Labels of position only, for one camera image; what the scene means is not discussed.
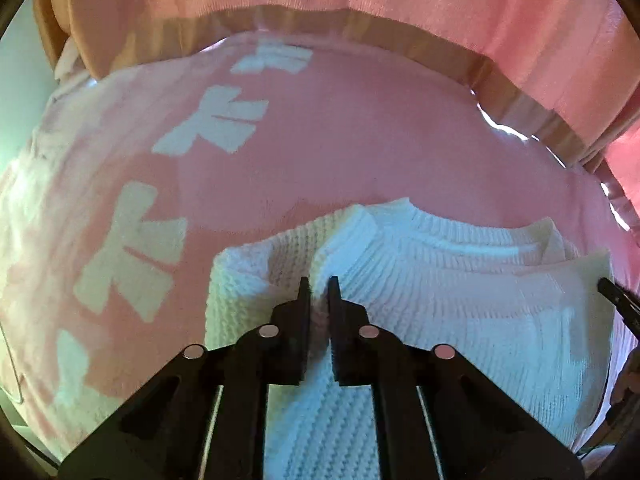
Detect red white black knit sweater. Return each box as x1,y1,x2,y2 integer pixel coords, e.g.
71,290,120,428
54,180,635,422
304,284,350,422
205,199,614,479

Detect orange pink curtain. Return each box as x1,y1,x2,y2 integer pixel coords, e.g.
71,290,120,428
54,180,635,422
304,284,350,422
31,0,640,187

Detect pink bed blanket white bows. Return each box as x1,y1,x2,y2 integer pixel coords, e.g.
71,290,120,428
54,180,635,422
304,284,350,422
1,34,639,457

